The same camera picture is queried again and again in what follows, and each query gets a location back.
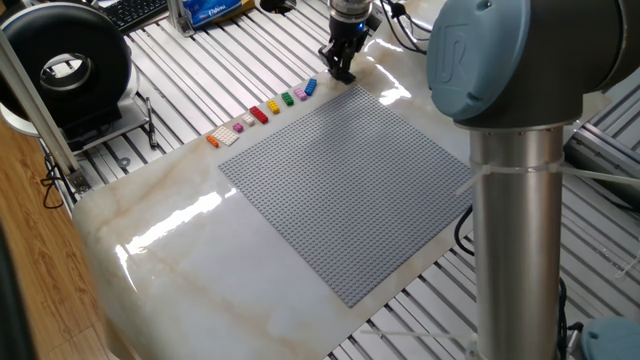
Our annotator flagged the black computer keyboard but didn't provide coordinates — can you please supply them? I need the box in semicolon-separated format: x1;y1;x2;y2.
97;0;171;32

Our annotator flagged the blue tissue pack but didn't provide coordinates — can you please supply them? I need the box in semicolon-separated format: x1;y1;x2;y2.
182;0;246;27

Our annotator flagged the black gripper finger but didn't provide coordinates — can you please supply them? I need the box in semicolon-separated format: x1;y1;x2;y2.
318;43;344;76
342;47;359;81

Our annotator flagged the thin black floor cable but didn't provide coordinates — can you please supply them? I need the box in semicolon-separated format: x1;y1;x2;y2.
38;149;67;211

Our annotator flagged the grey Lego baseplate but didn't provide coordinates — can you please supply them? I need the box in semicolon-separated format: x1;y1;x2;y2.
218;84;474;309

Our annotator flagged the white cable tie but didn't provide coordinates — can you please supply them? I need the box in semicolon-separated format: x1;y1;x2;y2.
455;157;640;197

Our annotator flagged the black curved panel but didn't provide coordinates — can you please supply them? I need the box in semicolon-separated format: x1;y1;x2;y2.
0;214;39;360

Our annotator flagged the aluminium frame bar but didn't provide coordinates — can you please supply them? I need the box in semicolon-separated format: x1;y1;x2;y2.
167;0;196;37
0;29;92;195

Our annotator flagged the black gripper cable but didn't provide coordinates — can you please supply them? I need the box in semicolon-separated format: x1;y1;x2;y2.
379;0;434;56

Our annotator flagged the black metal pen tool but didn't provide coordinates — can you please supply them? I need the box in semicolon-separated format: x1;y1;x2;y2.
144;97;159;149

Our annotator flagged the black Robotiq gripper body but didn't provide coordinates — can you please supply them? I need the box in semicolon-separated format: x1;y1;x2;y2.
328;17;372;52

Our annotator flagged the black looped base cable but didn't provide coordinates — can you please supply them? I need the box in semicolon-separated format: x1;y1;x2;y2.
452;204;585;360

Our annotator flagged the small black round object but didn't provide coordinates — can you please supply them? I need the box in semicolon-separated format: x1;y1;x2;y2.
259;0;297;15

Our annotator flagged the glossy marble pattern mat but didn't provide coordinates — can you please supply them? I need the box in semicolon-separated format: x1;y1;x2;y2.
71;0;612;360

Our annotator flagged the black ring shaped device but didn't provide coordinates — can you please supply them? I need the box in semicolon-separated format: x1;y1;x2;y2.
0;2;151;154

